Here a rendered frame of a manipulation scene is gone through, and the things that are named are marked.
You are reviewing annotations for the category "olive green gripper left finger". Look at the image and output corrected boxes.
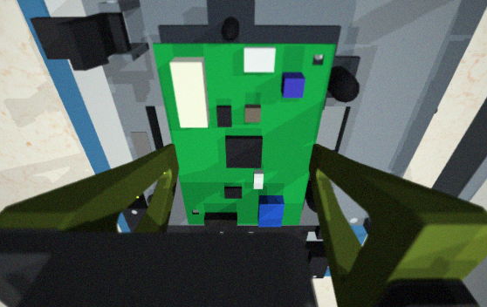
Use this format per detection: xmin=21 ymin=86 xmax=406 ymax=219
xmin=0 ymin=143 xmax=179 ymax=232

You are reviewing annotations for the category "green circuit board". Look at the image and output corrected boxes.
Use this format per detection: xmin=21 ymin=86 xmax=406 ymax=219
xmin=153 ymin=43 xmax=336 ymax=227

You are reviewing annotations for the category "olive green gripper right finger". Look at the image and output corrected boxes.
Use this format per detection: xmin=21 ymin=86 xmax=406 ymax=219
xmin=309 ymin=143 xmax=487 ymax=307

